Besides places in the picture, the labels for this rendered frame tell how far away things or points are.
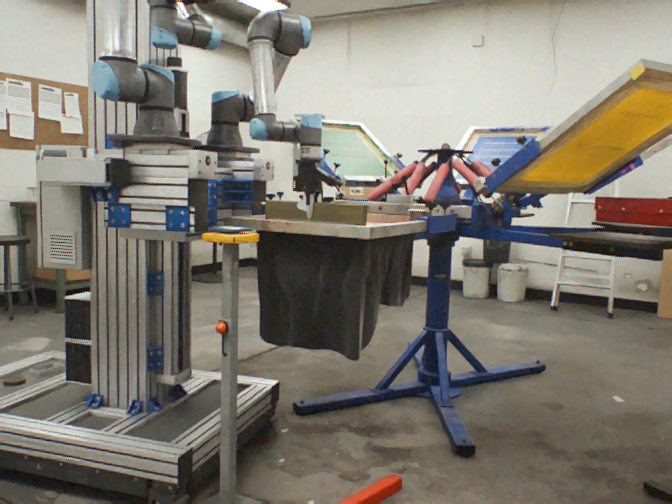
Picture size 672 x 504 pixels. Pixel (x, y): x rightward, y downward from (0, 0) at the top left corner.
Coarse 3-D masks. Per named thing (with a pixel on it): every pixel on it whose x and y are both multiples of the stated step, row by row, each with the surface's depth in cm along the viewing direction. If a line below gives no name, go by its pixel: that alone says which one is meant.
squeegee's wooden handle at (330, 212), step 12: (276, 204) 227; (288, 204) 224; (324, 204) 217; (336, 204) 215; (348, 204) 212; (360, 204) 211; (276, 216) 227; (288, 216) 225; (300, 216) 222; (312, 216) 220; (324, 216) 217; (336, 216) 215; (348, 216) 212; (360, 216) 210
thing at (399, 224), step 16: (240, 224) 221; (256, 224) 217; (272, 224) 214; (288, 224) 211; (304, 224) 207; (320, 224) 204; (336, 224) 203; (384, 224) 211; (400, 224) 216; (416, 224) 228
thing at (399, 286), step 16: (368, 240) 210; (384, 240) 222; (400, 240) 234; (368, 256) 212; (384, 256) 224; (400, 256) 238; (368, 272) 216; (384, 272) 228; (400, 272) 240; (368, 288) 217; (384, 288) 231; (400, 288) 242; (368, 304) 219; (384, 304) 232; (400, 304) 244; (368, 320) 220; (368, 336) 221
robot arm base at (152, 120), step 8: (144, 112) 206; (152, 112) 205; (160, 112) 206; (168, 112) 208; (136, 120) 209; (144, 120) 205; (152, 120) 205; (160, 120) 206; (168, 120) 208; (136, 128) 206; (144, 128) 205; (152, 128) 204; (160, 128) 205; (168, 128) 207; (176, 128) 211; (176, 136) 210
